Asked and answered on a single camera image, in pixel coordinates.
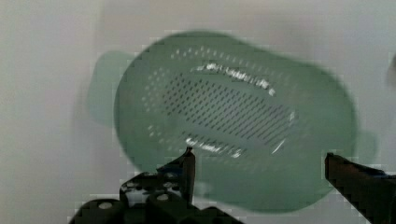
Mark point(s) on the green plastic strainer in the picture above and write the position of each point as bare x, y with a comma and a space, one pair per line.
259, 124

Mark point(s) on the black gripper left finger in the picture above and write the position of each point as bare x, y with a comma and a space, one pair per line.
176, 176

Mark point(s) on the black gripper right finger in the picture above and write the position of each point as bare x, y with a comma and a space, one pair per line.
371, 191

